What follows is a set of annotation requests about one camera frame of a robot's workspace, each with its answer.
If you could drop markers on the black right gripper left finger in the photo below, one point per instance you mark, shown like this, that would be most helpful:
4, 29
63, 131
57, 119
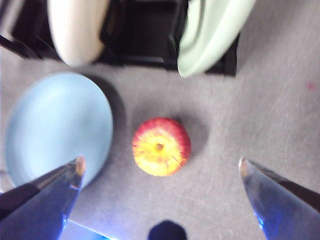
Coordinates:
37, 212

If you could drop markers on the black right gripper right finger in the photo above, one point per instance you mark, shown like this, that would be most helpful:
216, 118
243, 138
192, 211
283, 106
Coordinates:
287, 207

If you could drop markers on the blue plate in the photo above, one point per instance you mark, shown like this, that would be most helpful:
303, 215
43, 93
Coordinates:
57, 125

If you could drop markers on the red yellow apple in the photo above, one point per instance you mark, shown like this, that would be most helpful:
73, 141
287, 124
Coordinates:
160, 150

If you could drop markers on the green plate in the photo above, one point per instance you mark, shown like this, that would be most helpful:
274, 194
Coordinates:
212, 37

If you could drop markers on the beige plate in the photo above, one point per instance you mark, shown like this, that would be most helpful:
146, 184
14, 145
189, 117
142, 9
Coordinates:
75, 30

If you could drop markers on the black plate rack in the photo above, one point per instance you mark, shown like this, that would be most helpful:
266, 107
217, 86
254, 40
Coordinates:
140, 37

